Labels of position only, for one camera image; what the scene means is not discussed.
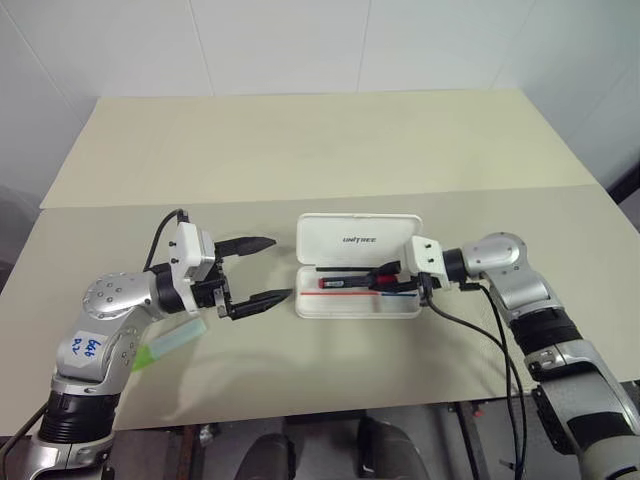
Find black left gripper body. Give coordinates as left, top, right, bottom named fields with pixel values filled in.
left=191, top=239, right=237, bottom=321

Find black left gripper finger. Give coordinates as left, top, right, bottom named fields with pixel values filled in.
left=215, top=234, right=278, bottom=260
left=229, top=287, right=293, bottom=322

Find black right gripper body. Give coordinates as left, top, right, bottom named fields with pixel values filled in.
left=399, top=271, right=437, bottom=307

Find black marker with red cap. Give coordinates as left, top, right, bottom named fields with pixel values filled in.
left=318, top=272, right=401, bottom=292

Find white Unitree pencil case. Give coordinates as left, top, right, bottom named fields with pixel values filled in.
left=294, top=212, right=423, bottom=320

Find green marker with clear cap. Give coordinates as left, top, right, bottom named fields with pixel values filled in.
left=130, top=319, right=208, bottom=374

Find dark rounded shape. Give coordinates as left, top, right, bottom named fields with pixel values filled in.
left=238, top=432, right=302, bottom=480
left=356, top=416, right=432, bottom=480

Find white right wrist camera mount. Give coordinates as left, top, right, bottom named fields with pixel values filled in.
left=402, top=234, right=452, bottom=292

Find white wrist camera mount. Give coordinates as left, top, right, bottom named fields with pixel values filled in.
left=402, top=234, right=452, bottom=292
left=167, top=221, right=218, bottom=314

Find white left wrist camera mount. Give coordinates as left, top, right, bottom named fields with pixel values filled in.
left=167, top=221, right=218, bottom=314

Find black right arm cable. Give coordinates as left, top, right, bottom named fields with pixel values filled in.
left=418, top=281, right=527, bottom=480

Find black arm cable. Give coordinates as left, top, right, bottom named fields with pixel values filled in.
left=418, top=281, right=527, bottom=480
left=144, top=209, right=190, bottom=274

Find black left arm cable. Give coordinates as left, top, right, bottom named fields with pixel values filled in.
left=144, top=209, right=190, bottom=274

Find black table frame bar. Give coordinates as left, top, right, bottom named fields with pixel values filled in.
left=457, top=401, right=490, bottom=480

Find dark object at wall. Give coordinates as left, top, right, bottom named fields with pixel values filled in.
left=606, top=171, right=640, bottom=207

